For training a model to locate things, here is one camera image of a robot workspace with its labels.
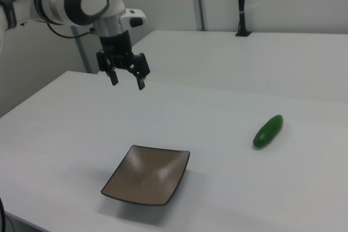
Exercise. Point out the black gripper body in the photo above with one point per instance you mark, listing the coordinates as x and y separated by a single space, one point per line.
117 44

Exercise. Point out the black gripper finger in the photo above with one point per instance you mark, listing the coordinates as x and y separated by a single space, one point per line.
141 69
112 75

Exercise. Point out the green cucumber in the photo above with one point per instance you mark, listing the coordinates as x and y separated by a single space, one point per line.
267 131

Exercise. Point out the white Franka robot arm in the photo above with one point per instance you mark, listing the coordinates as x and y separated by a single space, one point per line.
89 1

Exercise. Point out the square brown ceramic plate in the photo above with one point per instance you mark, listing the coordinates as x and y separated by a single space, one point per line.
146 175

